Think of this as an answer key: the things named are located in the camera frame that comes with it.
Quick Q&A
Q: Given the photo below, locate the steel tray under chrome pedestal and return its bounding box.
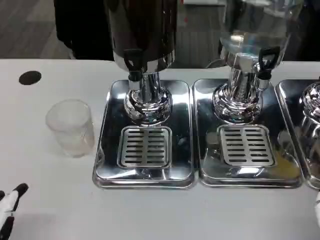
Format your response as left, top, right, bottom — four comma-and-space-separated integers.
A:
274, 79, 320, 192

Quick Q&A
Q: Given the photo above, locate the clear ribbed glass cup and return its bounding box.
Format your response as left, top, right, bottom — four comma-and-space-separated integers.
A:
45, 99, 95, 158

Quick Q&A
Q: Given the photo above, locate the clear-tank drink dispenser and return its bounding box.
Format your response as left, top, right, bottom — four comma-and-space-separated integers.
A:
211, 0, 300, 125

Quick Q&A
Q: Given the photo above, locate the chrome dispenser pedestal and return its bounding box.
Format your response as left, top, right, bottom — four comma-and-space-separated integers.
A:
298, 81, 320, 163

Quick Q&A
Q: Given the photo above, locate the black tap of clear dispenser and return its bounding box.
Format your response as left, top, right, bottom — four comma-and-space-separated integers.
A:
254, 46, 281, 91

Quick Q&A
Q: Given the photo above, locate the slotted grid of clear dispenser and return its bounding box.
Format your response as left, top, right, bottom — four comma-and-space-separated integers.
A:
216, 124, 278, 168

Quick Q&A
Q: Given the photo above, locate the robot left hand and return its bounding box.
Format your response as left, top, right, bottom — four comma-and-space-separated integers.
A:
0, 183, 30, 240

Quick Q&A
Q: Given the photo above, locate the black round counter grommet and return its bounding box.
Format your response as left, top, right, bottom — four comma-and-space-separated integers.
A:
18, 70, 42, 86

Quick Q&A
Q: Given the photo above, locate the black tap of dark dispenser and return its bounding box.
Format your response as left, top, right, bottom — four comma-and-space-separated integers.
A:
123, 48, 145, 91

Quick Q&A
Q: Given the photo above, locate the steel tray under dark dispenser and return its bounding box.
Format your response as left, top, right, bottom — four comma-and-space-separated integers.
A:
91, 79, 199, 190

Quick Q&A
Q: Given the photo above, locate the slotted grid of dark dispenser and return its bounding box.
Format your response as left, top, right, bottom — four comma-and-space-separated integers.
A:
116, 126, 174, 169

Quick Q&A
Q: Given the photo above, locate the steel tray under clear dispenser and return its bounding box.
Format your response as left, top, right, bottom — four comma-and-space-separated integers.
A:
192, 78, 305, 189

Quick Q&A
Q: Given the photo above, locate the thin white cable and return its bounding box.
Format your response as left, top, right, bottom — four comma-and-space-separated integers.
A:
204, 60, 222, 69

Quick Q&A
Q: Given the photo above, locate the dark-tank drink dispenser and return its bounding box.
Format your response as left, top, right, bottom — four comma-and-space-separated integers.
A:
102, 0, 180, 127

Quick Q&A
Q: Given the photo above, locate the person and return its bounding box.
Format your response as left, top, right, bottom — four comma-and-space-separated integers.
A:
54, 0, 114, 61

